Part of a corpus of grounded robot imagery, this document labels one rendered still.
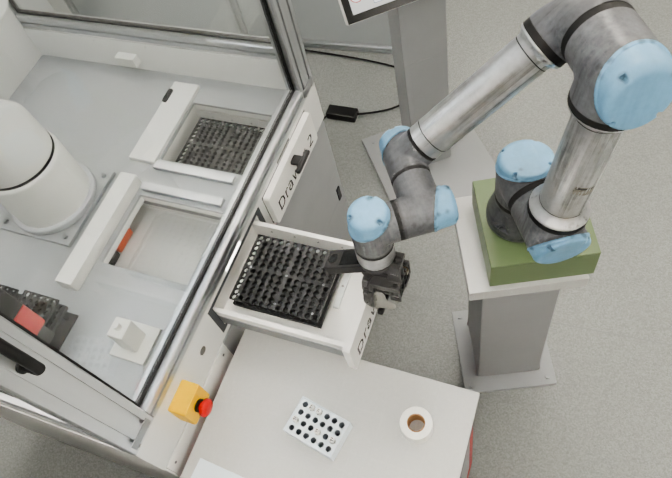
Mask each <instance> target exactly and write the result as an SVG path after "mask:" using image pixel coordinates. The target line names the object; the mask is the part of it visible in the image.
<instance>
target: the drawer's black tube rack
mask: <svg viewBox="0 0 672 478"><path fill-rule="evenodd" d="M260 237H263V239H261V240H260V239H259V238H260ZM267 238H270V240H269V241H266V239H267ZM273 240H277V241H276V242H275V243H273V242H272V241H273ZM281 241H283V244H279V242H281ZM257 242H260V244H259V245H257ZM287 243H290V245H289V246H286V244H287ZM295 244H296V245H297V246H296V247H293V245H295ZM303 246H305V247H306V248H305V249H304V250H303V249H302V247H303ZM255 247H258V249H257V250H255ZM310 248H313V250H312V251H309V249H310ZM316 250H320V252H318V253H316ZM324 251H326V252H327V253H326V254H323V252H324ZM330 251H331V250H326V249H322V248H317V247H313V246H309V245H304V244H300V243H295V242H291V241H287V240H282V239H278V238H273V237H269V236H265V235H260V234H258V236H257V238H256V240H255V242H254V245H253V247H252V249H251V251H250V253H249V255H248V258H247V260H246V262H245V264H244V266H243V268H242V271H241V273H240V275H239V277H238V279H237V281H236V284H235V286H234V288H233V290H232V292H231V294H230V297H229V299H231V300H234V302H233V304H234V305H235V306H239V307H243V308H247V309H250V310H254V311H258V312H261V313H265V314H269V315H272V316H276V317H280V318H284V319H287V320H291V321H295V322H298V323H302V324H306V325H309V326H313V327H317V328H320V329H321V327H322V325H323V322H324V319H325V317H326V314H327V312H328V309H329V306H330V304H331V301H332V298H333V296H334V293H335V290H336V288H337V285H338V282H339V280H340V277H341V275H342V273H339V274H337V275H336V277H335V280H334V283H333V285H332V288H331V291H330V293H329V296H328V298H327V301H326V304H325V306H324V309H323V312H322V314H321V317H320V319H319V322H318V323H317V322H313V321H310V318H311V316H312V315H313V310H314V308H315V305H316V303H317V300H318V298H319V295H320V292H321V290H322V287H323V286H324V285H325V284H324V282H325V280H326V277H327V274H328V272H327V271H326V270H325V269H324V265H325V263H326V261H327V258H328V256H329V254H330ZM253 252H256V253H255V255H253V254H252V253H253ZM251 257H254V258H253V259H252V260H250V258H251ZM248 262H251V264H250V265H248ZM245 269H248V271H247V272H244V270H245ZM243 274H246V275H245V277H242V275H243ZM241 279H244V280H243V282H240V280H241ZM239 284H241V286H240V288H237V286H238V285H239ZM325 286H327V285H325ZM235 290H239V291H238V293H235ZM233 295H236V297H235V298H234V299H233V298H232V296H233Z"/></svg>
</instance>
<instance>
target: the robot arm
mask: <svg viewBox="0 0 672 478"><path fill-rule="evenodd" d="M565 63H568V65H569V67H570V68H571V70H572V71H573V74H574V79H573V82H572V85H571V88H570V90H569V93H568V96H567V105H568V108H569V111H570V112H571V115H570V118H569V120H568V123H567V125H566V128H565V130H564V133H563V136H562V138H561V141H560V143H559V146H558V148H557V151H556V153H555V156H554V153H553V151H552V150H551V149H550V148H549V147H548V146H547V145H545V144H544V143H542V142H539V141H537V142H536V141H533V140H518V141H515V142H512V143H510V144H508V145H507V146H505V147H504V148H503V149H502V150H501V151H500V153H499V154H498V157H497V161H496V164H495V170H496V177H495V191H494V193H493V194H492V195H491V197H490V198H489V200H488V203H487V207H486V219H487V222H488V225H489V227H490V228H491V230H492V231H493V232H494V233H495V234H496V235H498V236H499V237H501V238H503V239H505V240H508V241H511V242H518V243H524V242H525V244H526V246H527V251H529V253H530V254H531V256H532V258H533V260H534V261H535V262H537V263H541V264H552V263H557V262H561V261H564V260H567V259H569V258H572V257H574V256H576V255H578V254H580V253H581V252H583V251H584V250H586V249H587V248H588V247H589V246H590V244H591V238H590V233H588V232H587V230H586V228H585V225H586V224H587V222H588V220H589V218H590V214H591V205H590V202H589V199H590V197H591V195H592V193H593V191H594V189H595V187H596V185H597V183H598V182H599V180H600V178H601V176H602V174H603V172H604V170H605V168H606V166H607V164H608V162H609V160H610V158H611V156H612V154H613V152H614V150H615V148H616V146H617V144H618V142H619V140H620V138H621V136H622V134H623V132H625V131H628V130H630V129H634V128H638V127H640V126H643V125H645V124H647V123H648V122H650V121H652V120H653V119H655V118H656V117H657V116H656V114H657V113H658V112H663V111H664V110H665V109H666V108H667V107H668V106H669V104H670V103H671V102H672V56H671V54H670V52H669V51H668V49H667V48H666V47H665V46H664V45H663V44H662V43H660V42H659V40H658V39H657V38H656V37H655V35H654V34H653V33H652V31H651V30H650V29H649V27H648V26H647V25H646V24H645V22H644V21H643V20H642V18H641V17H640V16H639V15H638V13H637V12H636V11H635V9H634V7H633V6H632V4H631V3H630V2H629V1H628V0H553V1H551V2H549V3H547V4H546V5H544V6H543V7H541V8H540V9H538V10H537V11H535V12H534V13H533V14H532V15H531V16H530V17H528V18H527V19H526V20H525V21H524V22H523V23H522V24H521V31H520V33H519V34H518V35H517V36H516V37H515V38H514V39H512V40H511V41H510V42H509V43H508V44H507V45H506V46H504V47H503V48H502V49H501V50H500V51H499V52H497V53H496V54H495V55H494V56H493V57H492V58H490V59H489V60H488V61H487V62H486V63H485V64H483V65H482V66H481V67H480V68H479V69H478V70H477V71H475V72H474V73H473V74H472V75H471V76H470V77H468V78H467V79H466V80H465V81H464V82H463V83H461V84H460V85H459V86H458V87H457V88H456V89H454V90H453V91H452V92H451V93H450V94H449V95H448V96H446V97H445V98H444V99H443V100H442V101H441V102H439V103H438V104H437V105H436V106H435V107H434V108H432V109H431V110H430V111H429V112H428V113H427V114H425V115H424V116H423V117H422V118H421V119H420V120H418V121H417V122H416V123H415V124H414V125H413V126H412V127H407V126H396V127H394V129H391V130H390V129H389V130H387V131H386V132H385V133H384V134H383V135H382V137H381V138H380V141H379V148H380V152H381V155H382V162H383V164H384V165H385V167H386V170H387V173H388V175H389V178H390V181H391V184H392V187H393V190H394V193H395V195H396V198H397V199H393V200H390V201H387V202H384V201H383V200H382V199H380V198H378V197H376V196H375V197H373V196H363V197H360V198H358V199H357V200H355V201H354V202H353V203H352V204H351V205H350V207H349V209H348V211H347V223H348V232H349V234H350V236H351V239H352V242H353V245H354V249H343V250H332V251H330V254H329V256H328V258H327V261H326V263H325V265H324V269H325V270H326V271H327V272H328V273H329V274H339V273H362V274H363V278H362V290H363V299H364V302H365V303H366V304H367V305H369V306H370V307H372V308H374V309H378V308H387V309H396V305H395V304H394V303H392V302H390V301H388V300H387V299H386V297H385V295H384V294H383V293H385V294H387V295H390V299H391V300H394V301H398V302H402V300H401V297H402V295H403V292H404V290H405V288H406V287H407V284H408V281H409V278H410V274H411V269H410V263H409V260H405V259H404V258H405V253H401V252H397V251H395V245H394V243H396V242H400V241H402V240H406V239H410V238H413V237H416V236H420V235H423V234H427V233H430V232H434V231H435V232H437V231H438V230H440V229H443V228H446V227H449V226H452V225H454V224H456V223H457V221H458V218H459V212H458V207H457V203H456V199H455V197H454V194H453V192H452V190H451V188H450V187H449V186H448V185H442V186H440V185H438V186H437V187H436V184H435V182H434V179H433V177H432V174H431V172H430V169H429V167H428V165H429V164H430V163H431V162H432V161H433V160H435V159H436V158H438V157H439V156H440V155H441V154H443V153H444V152H445V151H446V150H448V149H449V148H450V147H451V146H453V145H454V144H455V143H456V142H458V141H459V140H460V139H461V138H463V137H464V136H465V135H466V134H468V133H469V132H470V131H471V130H473V129H474V128H475V127H476V126H478V125H479V124H480V123H481V122H483V121H484V120H485V119H486V118H488V117H489V116H490V115H492V114H493V113H494V112H495V111H497V110H498V109H499V108H500V107H502V106H503V105H504V104H505V103H507V102H508V101H509V100H510V99H512V98H513V97H514V96H515V95H517V94H518V93H519V92H520V91H522V90H523V89H524V88H525V87H527V86H528V85H529V84H530V83H532V82H533V81H534V80H535V79H537V78H538V77H539V76H540V75H542V74H543V73H544V72H545V71H547V70H548V69H550V68H552V69H559V68H560V67H562V66H563V65H564V64H565ZM409 273H410V274H409ZM393 296H396V297H393ZM397 297H399V298H397Z"/></svg>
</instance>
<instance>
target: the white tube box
mask: <svg viewBox="0 0 672 478"><path fill-rule="evenodd" d="M310 404H313V405H314V407H315V410H314V411H311V410H310V409H309V405H310ZM317 408H320V409H321V410H322V412H323V413H322V415H320V416H319V415H318V414H317V413H316V409H317ZM294 415H296V416H297V417H298V418H299V422H297V423H295V422H294V421H293V420H292V417H293V416H294ZM315 428H319V429H320V431H321V434H320V435H316V434H315V433H314V429H315ZM352 428H353V426H352V424H351V423H350V422H349V421H347V420H345V419H343V418H342V417H340V416H338V415H336V414H335V413H333V412H331V411H329V410H327V409H326V408H324V407H322V406H320V405H318V404H317V403H315V402H313V401H311V400H310V399H308V398H306V397H304V396H302V398H301V400H300V401H299V403H298V405H297V406H296V408H295V410H294V411H293V413H292V415H291V416H290V418H289V420H288V422H287V423H286V425H285V427H284V428H283V430H284V431H285V432H286V434H288V435H290V436H291V437H293V438H295V439H296V440H298V441H300V442H301V443H303V444H305V445H306V446H308V447H310V448H311V449H313V450H315V451H316V452H318V453H320V454H321V455H323V456H325V457H326V458H328V459H330V460H332V461H333V462H334V460H335V458H336V457H337V455H338V453H339V451H340V449H341V448H342V446H343V444H344V442H345V440H346V439H347V437H348V435H349V433H350V431H351V430H352ZM330 437H334V438H335V440H336V442H335V444H331V443H330V441H329V438H330Z"/></svg>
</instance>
